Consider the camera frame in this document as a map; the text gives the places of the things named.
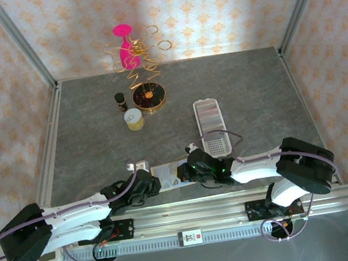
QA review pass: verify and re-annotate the pink wine glass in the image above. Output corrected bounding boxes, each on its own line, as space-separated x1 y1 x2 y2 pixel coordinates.
111 22 143 71

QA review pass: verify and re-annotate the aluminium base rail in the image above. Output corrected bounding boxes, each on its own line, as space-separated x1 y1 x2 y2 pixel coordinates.
13 174 348 259

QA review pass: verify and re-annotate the aluminium frame post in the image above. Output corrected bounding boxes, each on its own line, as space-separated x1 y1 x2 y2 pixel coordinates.
272 0 340 55
0 0 58 97

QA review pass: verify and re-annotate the stack of credit cards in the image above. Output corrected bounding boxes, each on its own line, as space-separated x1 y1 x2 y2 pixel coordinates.
196 99 226 134

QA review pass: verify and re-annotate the grey slotted cable duct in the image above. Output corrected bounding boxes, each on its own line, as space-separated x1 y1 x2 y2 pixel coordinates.
63 222 274 261

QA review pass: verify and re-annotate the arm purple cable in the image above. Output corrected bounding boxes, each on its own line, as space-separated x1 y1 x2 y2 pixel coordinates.
193 114 347 253
0 165 150 261

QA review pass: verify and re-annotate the white label with red mark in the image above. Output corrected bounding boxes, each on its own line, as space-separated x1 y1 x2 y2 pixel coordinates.
177 228 205 249

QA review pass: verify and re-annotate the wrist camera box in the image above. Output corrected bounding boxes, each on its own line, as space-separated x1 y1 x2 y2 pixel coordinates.
125 158 152 176
184 142 201 155

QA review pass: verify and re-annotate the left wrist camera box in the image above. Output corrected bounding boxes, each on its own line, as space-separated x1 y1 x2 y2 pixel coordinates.
125 158 152 176

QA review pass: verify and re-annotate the beige card holder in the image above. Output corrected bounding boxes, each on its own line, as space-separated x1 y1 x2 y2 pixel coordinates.
149 157 198 193

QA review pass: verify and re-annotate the gold wire glass rack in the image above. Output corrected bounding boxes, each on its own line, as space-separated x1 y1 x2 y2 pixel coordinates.
100 22 181 119

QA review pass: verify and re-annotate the white perforated plastic tray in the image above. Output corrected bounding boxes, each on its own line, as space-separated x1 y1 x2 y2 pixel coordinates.
191 96 232 161

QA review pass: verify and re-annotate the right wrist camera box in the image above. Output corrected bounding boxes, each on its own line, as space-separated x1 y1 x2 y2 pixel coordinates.
184 142 201 155

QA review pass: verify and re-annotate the aluminium side rail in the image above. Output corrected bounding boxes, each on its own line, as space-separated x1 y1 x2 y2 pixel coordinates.
14 83 82 229
275 40 344 191

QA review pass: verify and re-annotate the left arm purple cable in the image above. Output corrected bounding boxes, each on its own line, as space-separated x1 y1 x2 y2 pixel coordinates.
0 165 150 261

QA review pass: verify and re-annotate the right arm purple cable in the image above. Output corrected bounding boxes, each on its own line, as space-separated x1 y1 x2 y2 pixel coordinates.
193 114 347 253

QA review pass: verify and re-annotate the small dark bottle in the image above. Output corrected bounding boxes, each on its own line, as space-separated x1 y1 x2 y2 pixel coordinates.
113 91 129 114

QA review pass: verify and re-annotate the gold tin can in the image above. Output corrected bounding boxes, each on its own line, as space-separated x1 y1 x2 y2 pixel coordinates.
123 106 146 132

